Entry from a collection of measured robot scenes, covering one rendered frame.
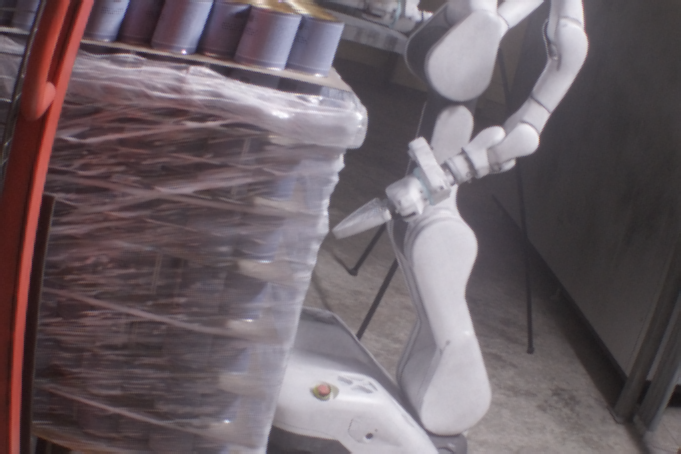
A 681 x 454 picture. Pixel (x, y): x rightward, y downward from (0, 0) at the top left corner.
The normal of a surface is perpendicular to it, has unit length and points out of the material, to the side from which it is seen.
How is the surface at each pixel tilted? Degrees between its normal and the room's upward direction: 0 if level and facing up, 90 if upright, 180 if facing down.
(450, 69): 89
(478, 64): 91
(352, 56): 90
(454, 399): 90
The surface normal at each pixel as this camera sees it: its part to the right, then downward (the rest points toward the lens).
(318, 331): 0.30, 0.07
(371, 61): 0.13, 0.31
